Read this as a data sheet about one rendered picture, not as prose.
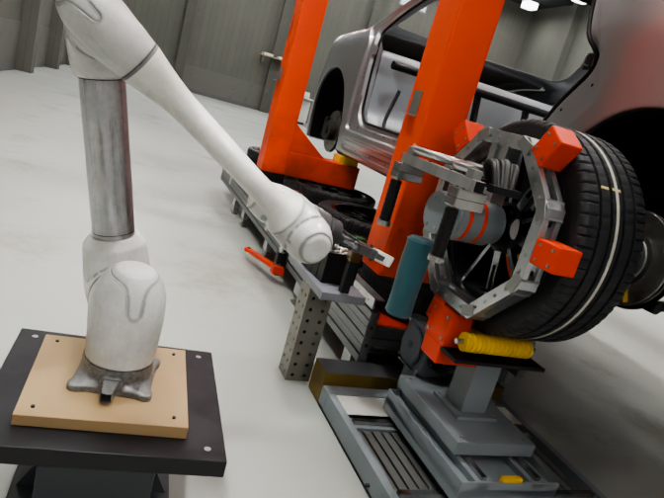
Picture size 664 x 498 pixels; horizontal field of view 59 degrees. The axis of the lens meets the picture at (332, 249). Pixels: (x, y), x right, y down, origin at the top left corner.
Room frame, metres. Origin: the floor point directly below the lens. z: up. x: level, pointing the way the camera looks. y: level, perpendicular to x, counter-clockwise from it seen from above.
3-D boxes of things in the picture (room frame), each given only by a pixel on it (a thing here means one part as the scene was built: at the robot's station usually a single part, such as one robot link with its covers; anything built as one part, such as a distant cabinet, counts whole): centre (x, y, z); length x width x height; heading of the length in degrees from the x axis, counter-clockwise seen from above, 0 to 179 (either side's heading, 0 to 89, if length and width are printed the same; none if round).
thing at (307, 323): (2.18, 0.01, 0.21); 0.10 x 0.10 x 0.42; 24
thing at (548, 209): (1.77, -0.42, 0.85); 0.54 x 0.07 x 0.54; 24
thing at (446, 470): (1.78, -0.59, 0.13); 0.50 x 0.36 x 0.10; 24
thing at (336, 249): (2.14, -0.01, 0.51); 0.20 x 0.14 x 0.13; 29
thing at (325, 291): (2.16, 0.00, 0.44); 0.43 x 0.17 x 0.03; 24
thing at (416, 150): (1.81, -0.26, 1.03); 0.19 x 0.18 x 0.11; 114
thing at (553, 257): (1.48, -0.55, 0.85); 0.09 x 0.08 x 0.07; 24
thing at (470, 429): (1.83, -0.57, 0.32); 0.40 x 0.30 x 0.28; 24
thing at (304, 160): (4.08, 0.24, 0.69); 0.52 x 0.17 x 0.35; 114
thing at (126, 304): (1.25, 0.41, 0.50); 0.18 x 0.16 x 0.22; 29
